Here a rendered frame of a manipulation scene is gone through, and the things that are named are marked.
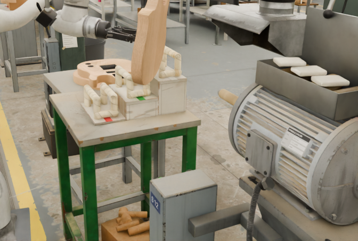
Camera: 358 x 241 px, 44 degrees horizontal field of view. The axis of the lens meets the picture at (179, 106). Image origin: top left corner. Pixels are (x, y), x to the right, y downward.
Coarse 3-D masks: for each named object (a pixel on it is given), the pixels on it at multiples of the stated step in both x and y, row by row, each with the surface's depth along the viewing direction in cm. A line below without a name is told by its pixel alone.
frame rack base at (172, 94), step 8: (152, 80) 209; (160, 80) 204; (168, 80) 205; (176, 80) 207; (184, 80) 209; (152, 88) 211; (160, 88) 205; (168, 88) 206; (176, 88) 208; (184, 88) 210; (160, 96) 206; (168, 96) 208; (176, 96) 210; (184, 96) 212; (160, 104) 208; (168, 104) 209; (176, 104) 211; (184, 104) 213; (160, 112) 209; (168, 112) 211; (176, 112) 213
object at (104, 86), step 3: (102, 84) 213; (105, 84) 213; (102, 87) 212; (105, 87) 209; (108, 87) 209; (105, 90) 207; (108, 90) 205; (111, 90) 204; (108, 93) 204; (111, 93) 202; (114, 93) 201; (111, 96) 200; (114, 96) 200
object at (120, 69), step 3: (117, 66) 214; (117, 69) 212; (120, 69) 210; (123, 69) 209; (120, 72) 208; (123, 72) 206; (126, 72) 204; (123, 75) 205; (126, 75) 202; (129, 75) 201; (126, 78) 201; (129, 78) 200
